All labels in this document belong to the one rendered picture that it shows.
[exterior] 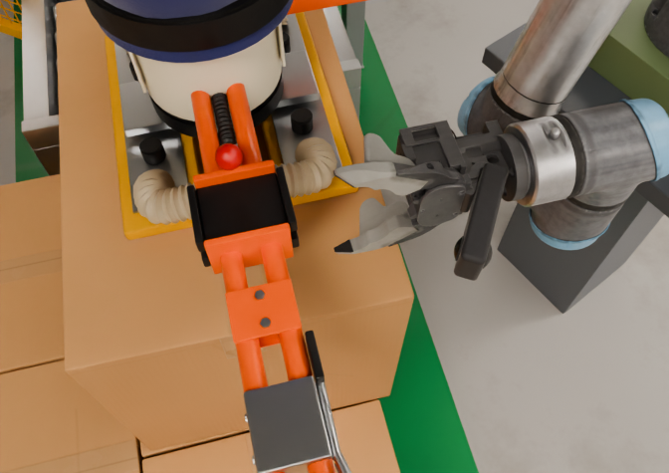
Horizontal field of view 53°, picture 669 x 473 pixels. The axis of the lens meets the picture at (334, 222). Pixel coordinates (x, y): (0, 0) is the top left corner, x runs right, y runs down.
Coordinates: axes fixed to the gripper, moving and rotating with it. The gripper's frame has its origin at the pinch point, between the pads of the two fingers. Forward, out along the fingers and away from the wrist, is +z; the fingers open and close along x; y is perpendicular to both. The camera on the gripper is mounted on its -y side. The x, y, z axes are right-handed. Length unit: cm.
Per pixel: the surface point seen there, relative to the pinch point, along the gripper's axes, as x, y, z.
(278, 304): 1.6, -8.1, 7.3
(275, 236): 2.2, -1.5, 6.2
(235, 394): -34.3, -3.9, 15.2
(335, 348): -24.6, -4.2, 0.9
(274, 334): 1.4, -10.8, 8.2
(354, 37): -94, 119, -36
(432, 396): -108, 7, -27
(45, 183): -53, 54, 47
